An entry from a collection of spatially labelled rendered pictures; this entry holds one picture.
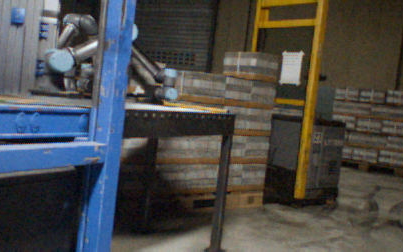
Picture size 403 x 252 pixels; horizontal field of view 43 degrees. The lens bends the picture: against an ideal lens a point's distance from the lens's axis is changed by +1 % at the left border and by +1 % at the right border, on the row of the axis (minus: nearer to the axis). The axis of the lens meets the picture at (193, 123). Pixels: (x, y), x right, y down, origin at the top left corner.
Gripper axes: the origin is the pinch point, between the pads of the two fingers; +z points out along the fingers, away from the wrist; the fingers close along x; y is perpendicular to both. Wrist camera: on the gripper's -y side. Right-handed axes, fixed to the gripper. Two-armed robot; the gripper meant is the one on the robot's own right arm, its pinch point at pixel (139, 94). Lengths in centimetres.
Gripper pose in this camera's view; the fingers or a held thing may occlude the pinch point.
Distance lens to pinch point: 336.8
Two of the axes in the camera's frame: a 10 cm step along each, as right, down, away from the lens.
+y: 1.1, -9.9, -0.5
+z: -6.6, -1.1, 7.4
